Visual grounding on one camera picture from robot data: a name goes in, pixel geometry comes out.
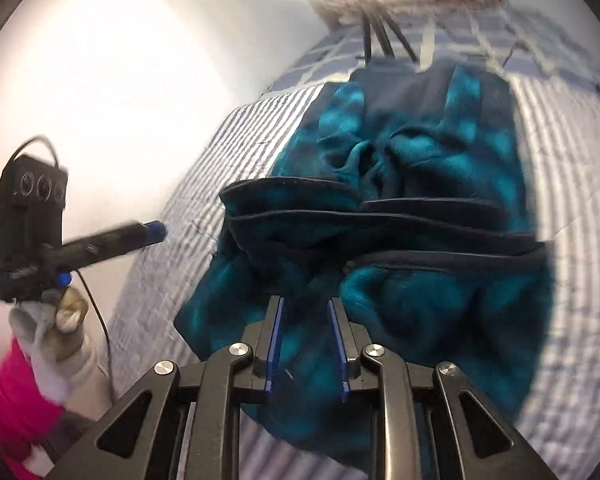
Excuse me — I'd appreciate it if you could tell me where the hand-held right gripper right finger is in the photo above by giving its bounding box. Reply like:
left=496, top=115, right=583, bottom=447
left=326, top=297, right=548, bottom=480

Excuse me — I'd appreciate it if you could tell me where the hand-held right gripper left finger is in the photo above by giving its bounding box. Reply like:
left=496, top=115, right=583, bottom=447
left=42, top=296, right=286, bottom=480

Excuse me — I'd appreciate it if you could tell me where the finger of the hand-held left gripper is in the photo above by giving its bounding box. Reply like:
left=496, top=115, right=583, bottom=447
left=55, top=219, right=168, bottom=271

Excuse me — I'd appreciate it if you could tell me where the teal plaid fleece garment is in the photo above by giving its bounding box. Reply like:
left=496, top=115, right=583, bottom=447
left=174, top=55, right=556, bottom=466

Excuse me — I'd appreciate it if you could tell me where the person's left hand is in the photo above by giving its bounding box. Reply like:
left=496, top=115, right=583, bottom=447
left=9, top=285, right=101, bottom=405

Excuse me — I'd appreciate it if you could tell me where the striped bed quilt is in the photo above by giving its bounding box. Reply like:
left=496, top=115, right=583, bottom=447
left=112, top=75, right=600, bottom=480

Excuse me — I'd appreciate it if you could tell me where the grey checked blanket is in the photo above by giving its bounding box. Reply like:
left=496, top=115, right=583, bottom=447
left=265, top=5, right=600, bottom=106

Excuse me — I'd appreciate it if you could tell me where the black cable bundle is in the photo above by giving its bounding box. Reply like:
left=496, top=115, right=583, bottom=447
left=356, top=0, right=422, bottom=67

